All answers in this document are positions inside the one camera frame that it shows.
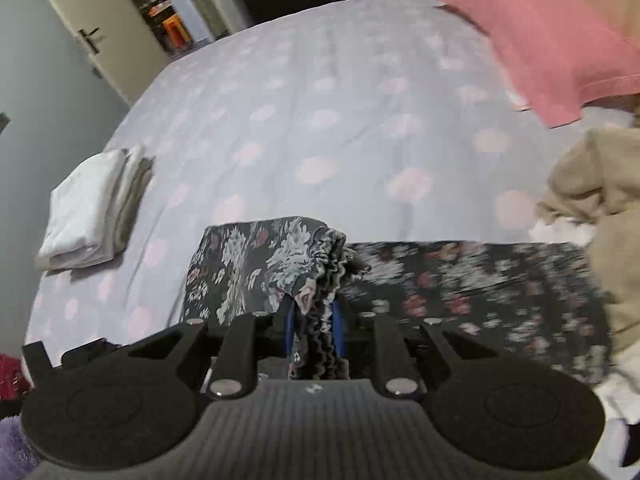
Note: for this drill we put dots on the orange stool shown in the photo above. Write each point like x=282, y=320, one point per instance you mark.
x=176, y=32

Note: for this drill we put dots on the folded light grey cloth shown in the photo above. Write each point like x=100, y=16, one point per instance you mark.
x=80, y=205

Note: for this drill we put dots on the unfolded beige garment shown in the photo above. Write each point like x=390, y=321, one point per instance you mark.
x=610, y=190

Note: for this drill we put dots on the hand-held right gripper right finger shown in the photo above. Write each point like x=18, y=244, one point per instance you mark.
x=339, y=335

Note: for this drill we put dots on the pink pillow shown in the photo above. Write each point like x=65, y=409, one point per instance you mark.
x=540, y=35

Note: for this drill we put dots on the folded white cloth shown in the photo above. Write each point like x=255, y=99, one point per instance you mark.
x=125, y=195

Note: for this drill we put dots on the folded beige garment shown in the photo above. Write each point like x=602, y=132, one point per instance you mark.
x=136, y=210

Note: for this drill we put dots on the purple fluffy rug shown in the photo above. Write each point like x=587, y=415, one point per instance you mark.
x=15, y=445

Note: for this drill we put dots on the red cloth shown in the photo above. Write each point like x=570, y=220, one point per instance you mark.
x=12, y=377

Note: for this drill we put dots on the grey wall plate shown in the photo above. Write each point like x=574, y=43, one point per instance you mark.
x=3, y=124

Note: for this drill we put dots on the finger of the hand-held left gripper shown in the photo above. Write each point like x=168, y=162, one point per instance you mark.
x=37, y=360
x=92, y=351

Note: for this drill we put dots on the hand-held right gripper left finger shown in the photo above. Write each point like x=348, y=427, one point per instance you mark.
x=289, y=330

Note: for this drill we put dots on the dark floral pants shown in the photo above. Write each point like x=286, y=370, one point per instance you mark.
x=450, y=280

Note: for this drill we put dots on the bed with polka dot sheet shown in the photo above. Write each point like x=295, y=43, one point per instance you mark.
x=325, y=125

